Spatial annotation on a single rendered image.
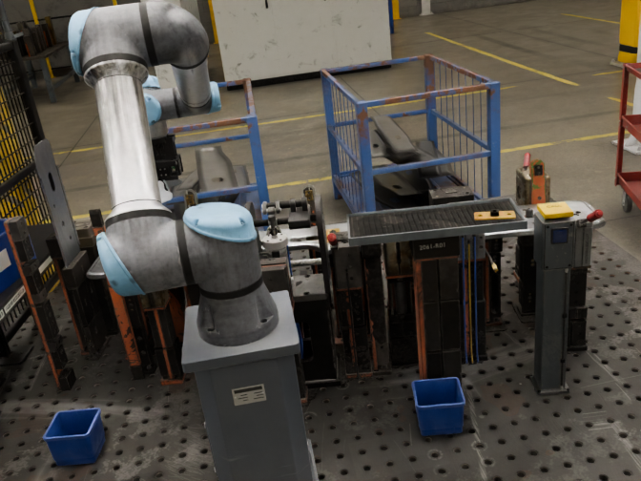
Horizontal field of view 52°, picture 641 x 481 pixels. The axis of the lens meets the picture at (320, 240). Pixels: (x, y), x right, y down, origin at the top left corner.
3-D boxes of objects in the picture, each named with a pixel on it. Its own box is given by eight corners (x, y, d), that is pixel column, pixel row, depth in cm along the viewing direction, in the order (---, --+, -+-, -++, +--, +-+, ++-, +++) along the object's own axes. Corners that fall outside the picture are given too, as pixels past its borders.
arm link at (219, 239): (266, 285, 115) (255, 213, 110) (189, 300, 113) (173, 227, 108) (258, 257, 126) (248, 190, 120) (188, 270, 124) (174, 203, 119)
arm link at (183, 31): (203, -19, 121) (216, 79, 169) (142, -11, 120) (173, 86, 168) (215, 41, 120) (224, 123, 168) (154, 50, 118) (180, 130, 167)
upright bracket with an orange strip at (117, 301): (145, 376, 183) (100, 208, 163) (144, 379, 181) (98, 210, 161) (134, 377, 183) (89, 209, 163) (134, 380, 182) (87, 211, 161)
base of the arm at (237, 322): (282, 338, 117) (275, 288, 113) (197, 352, 116) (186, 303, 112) (276, 298, 131) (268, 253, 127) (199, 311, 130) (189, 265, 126)
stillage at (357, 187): (333, 197, 496) (319, 69, 458) (436, 180, 505) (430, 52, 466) (370, 263, 387) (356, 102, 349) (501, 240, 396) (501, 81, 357)
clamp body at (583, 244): (579, 329, 180) (586, 206, 165) (594, 353, 169) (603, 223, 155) (543, 333, 180) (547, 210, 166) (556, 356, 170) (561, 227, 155)
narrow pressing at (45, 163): (82, 250, 191) (50, 135, 178) (68, 268, 181) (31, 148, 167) (80, 251, 191) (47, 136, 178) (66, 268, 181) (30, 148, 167)
